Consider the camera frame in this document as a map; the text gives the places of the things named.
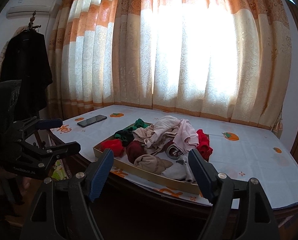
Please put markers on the white wall air conditioner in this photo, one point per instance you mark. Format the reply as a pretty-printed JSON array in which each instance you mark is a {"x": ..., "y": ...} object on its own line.
[{"x": 28, "y": 7}]

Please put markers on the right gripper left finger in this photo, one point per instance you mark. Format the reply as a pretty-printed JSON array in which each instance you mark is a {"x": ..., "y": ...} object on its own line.
[{"x": 97, "y": 173}]

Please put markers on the green black striped underwear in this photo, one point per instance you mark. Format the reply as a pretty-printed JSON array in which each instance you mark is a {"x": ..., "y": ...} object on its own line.
[{"x": 126, "y": 135}]

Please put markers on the dark red underwear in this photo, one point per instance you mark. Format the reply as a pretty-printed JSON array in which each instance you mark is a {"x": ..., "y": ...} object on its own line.
[{"x": 134, "y": 150}]

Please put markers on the grey stained sock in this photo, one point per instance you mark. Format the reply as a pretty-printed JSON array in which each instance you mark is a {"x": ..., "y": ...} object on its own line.
[{"x": 180, "y": 170}]

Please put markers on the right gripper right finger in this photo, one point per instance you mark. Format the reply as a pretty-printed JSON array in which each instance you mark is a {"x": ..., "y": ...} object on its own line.
[{"x": 205, "y": 175}]

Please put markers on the white dotted underwear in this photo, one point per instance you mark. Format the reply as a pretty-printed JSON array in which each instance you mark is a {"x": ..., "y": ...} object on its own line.
[{"x": 154, "y": 137}]

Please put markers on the orange white patterned curtain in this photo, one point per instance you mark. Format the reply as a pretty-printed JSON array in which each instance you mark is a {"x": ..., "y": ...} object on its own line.
[{"x": 227, "y": 60}]

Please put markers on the wooden coat rack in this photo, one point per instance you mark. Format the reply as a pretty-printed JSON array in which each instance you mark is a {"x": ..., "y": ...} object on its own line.
[{"x": 31, "y": 25}]

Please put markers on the beige sock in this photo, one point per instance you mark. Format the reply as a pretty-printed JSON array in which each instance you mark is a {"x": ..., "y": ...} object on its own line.
[{"x": 152, "y": 164}]

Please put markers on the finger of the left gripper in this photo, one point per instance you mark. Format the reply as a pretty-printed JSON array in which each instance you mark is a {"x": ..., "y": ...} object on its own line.
[
  {"x": 46, "y": 123},
  {"x": 58, "y": 151}
]

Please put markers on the bright red underwear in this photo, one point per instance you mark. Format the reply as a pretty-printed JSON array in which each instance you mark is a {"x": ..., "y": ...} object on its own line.
[{"x": 204, "y": 145}]

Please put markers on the red knit sock roll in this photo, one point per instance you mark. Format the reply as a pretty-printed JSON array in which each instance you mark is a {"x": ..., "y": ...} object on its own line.
[{"x": 115, "y": 145}]

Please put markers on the black hanging clothes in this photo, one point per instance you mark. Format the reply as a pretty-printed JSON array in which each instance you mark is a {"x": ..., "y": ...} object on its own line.
[{"x": 25, "y": 76}]

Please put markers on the pale pink underwear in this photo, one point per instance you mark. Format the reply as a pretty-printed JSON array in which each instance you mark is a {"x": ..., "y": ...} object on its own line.
[{"x": 186, "y": 138}]

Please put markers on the grey underwear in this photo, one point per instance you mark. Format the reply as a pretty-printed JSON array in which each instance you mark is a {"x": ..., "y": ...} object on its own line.
[{"x": 173, "y": 152}]

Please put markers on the black smartphone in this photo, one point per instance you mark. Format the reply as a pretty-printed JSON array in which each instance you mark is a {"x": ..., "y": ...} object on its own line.
[{"x": 92, "y": 120}]

